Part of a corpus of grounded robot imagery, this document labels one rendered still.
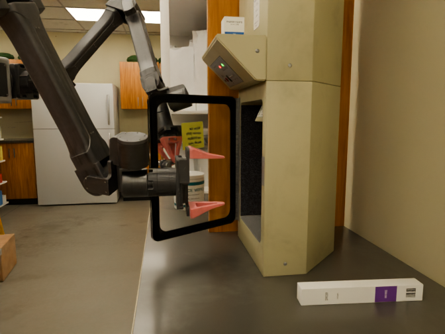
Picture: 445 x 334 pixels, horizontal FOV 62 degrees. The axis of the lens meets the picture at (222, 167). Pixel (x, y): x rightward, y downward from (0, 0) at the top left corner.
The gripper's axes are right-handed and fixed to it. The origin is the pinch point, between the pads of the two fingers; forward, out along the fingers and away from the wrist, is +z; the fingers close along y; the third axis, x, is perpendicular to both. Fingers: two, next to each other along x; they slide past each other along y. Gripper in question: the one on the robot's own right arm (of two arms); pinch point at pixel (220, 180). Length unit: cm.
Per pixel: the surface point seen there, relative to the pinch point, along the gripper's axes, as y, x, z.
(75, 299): -120, 195, -77
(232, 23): 35.6, 17.9, 5.7
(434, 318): -25.9, -14.6, 39.9
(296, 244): -17.9, 8.8, 20.2
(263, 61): 25.3, 8.8, 11.2
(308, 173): -0.5, 8.7, 22.7
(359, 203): -17, 42, 55
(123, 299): -120, 189, -42
